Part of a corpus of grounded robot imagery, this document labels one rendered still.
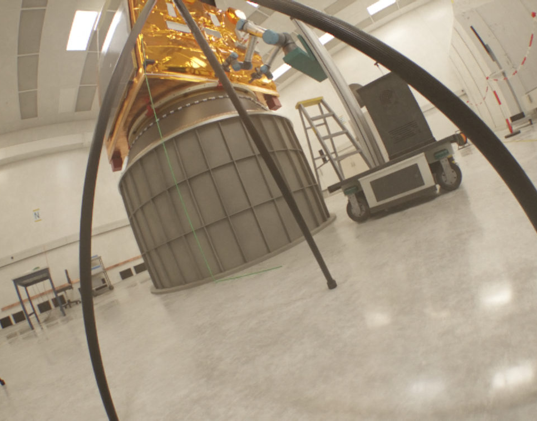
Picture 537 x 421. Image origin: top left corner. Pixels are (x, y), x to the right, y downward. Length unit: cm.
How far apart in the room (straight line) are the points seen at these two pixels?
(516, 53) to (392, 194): 568
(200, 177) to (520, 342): 185
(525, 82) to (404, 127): 523
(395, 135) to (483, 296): 124
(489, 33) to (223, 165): 630
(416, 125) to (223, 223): 149
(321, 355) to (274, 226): 143
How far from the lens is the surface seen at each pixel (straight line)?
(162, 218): 197
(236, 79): 288
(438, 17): 1047
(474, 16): 676
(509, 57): 652
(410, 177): 151
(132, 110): 255
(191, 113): 214
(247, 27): 218
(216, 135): 192
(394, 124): 159
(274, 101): 328
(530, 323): 46
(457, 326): 47
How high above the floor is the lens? 30
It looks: 1 degrees up
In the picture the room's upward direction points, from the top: 22 degrees counter-clockwise
